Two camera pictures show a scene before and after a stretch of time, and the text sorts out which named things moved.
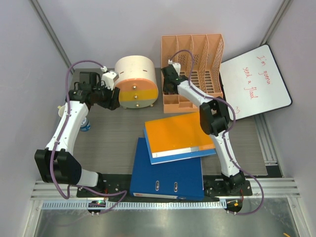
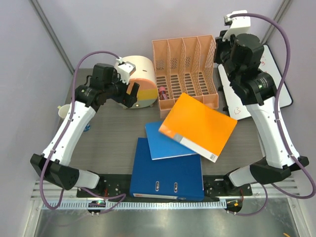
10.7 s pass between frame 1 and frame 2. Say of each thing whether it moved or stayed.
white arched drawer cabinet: stayed
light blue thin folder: moved
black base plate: stayed
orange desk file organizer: moved
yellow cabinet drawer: stayed
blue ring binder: stayed
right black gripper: moved
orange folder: moved
